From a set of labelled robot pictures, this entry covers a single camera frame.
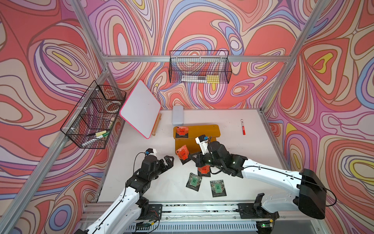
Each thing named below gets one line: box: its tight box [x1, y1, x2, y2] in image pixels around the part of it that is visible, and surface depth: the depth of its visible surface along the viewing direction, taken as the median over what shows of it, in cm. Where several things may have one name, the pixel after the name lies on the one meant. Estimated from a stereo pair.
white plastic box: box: [171, 105, 185, 125], surface depth 117 cm
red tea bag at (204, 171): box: [197, 164, 211, 177], surface depth 88 cm
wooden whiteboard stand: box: [151, 112, 162, 137], surface depth 107 cm
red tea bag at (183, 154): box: [175, 144, 191, 165], surface depth 78 cm
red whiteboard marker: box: [240, 118, 246, 136], surface depth 110 cm
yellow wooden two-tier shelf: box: [172, 124, 222, 154], surface depth 91 cm
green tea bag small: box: [186, 172, 203, 192], surface depth 85 cm
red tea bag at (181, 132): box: [175, 126, 189, 138], surface depth 90 cm
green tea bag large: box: [209, 179, 227, 198], surface depth 82 cm
